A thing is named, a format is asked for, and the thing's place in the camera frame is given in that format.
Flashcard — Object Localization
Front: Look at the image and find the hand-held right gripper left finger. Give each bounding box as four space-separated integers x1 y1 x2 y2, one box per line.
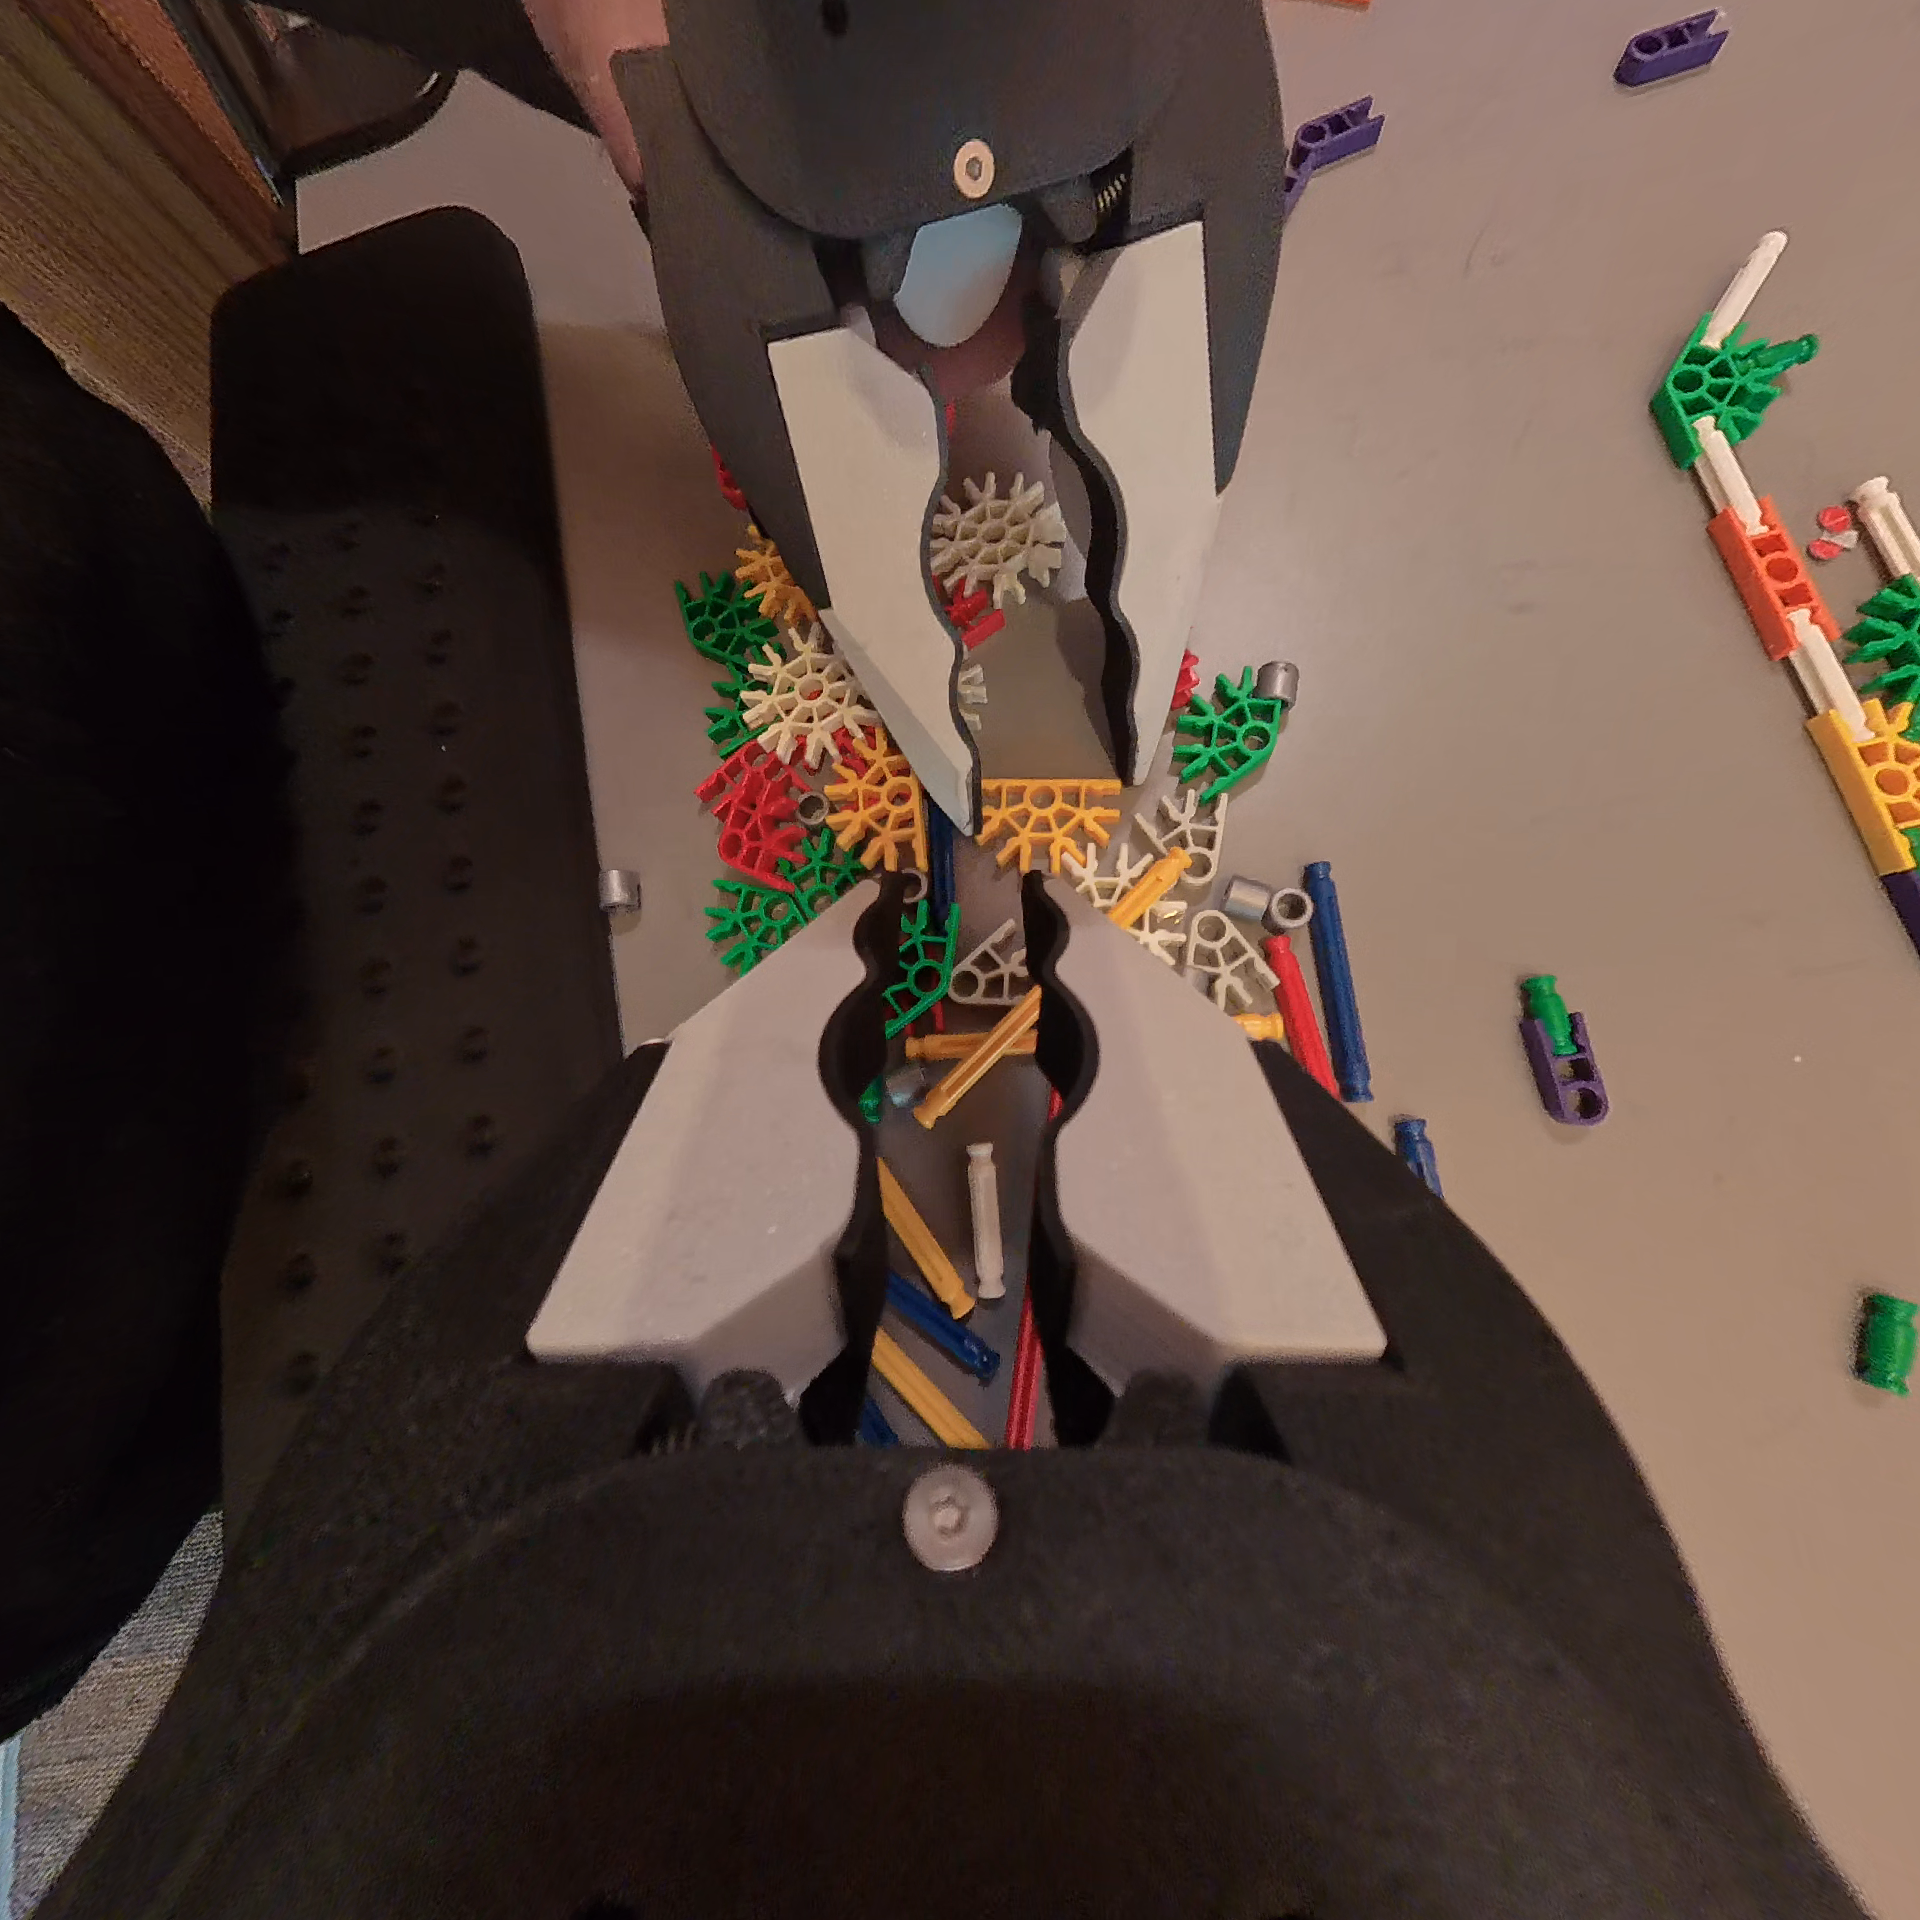
525 879 905 1445

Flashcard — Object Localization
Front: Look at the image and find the person's left hand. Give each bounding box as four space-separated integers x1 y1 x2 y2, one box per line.
556 0 669 195

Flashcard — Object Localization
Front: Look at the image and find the assembled multicolour toy model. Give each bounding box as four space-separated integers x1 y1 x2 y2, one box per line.
1650 231 1920 963

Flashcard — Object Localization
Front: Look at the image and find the purple clip connector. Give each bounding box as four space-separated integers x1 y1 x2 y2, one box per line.
1611 8 1730 90
1517 1012 1609 1127
1283 95 1385 212

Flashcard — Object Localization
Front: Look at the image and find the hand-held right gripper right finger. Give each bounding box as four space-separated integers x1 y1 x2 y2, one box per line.
1031 882 1392 1445

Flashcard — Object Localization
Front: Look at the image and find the black perforated office chair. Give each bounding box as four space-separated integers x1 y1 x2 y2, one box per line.
210 210 629 1503

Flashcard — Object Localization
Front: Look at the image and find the pile of colourful toy pieces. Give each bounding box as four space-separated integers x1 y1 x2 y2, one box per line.
599 450 1389 1449

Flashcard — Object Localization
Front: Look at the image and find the brown wooden furniture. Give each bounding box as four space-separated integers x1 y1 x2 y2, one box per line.
24 0 296 265

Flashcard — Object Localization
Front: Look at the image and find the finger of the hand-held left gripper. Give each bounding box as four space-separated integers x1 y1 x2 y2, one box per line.
765 306 987 837
1036 224 1217 785

